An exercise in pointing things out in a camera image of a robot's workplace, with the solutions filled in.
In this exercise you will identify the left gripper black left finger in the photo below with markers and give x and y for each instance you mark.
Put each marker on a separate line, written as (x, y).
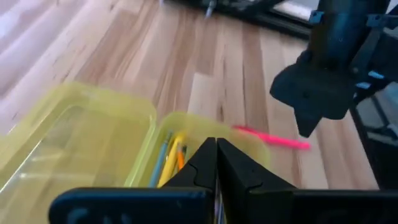
(140, 207)

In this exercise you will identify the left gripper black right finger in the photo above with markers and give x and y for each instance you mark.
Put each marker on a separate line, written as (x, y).
(311, 207)

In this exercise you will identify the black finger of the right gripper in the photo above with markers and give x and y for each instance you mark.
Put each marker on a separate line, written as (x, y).
(308, 121)

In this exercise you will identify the pink pen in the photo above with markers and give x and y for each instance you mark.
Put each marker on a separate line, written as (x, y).
(276, 140)

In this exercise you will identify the light blue pencil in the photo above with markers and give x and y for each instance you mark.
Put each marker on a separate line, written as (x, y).
(160, 161)

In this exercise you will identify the yellow pen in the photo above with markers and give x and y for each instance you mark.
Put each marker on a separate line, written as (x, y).
(170, 163)

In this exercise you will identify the orange pencil with eraser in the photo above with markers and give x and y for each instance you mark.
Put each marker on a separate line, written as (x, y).
(180, 158)

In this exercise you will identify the yellow transparent pencil case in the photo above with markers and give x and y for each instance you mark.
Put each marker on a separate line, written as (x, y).
(77, 140)

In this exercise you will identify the yellow-green translucent supply box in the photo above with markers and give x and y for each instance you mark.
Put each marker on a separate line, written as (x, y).
(202, 127)

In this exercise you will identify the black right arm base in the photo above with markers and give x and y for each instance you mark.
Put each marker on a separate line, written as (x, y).
(385, 161)

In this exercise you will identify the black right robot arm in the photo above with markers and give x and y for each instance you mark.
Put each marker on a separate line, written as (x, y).
(339, 31)

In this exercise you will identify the silver metal cylinder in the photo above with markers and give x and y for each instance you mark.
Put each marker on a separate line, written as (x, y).
(210, 7)

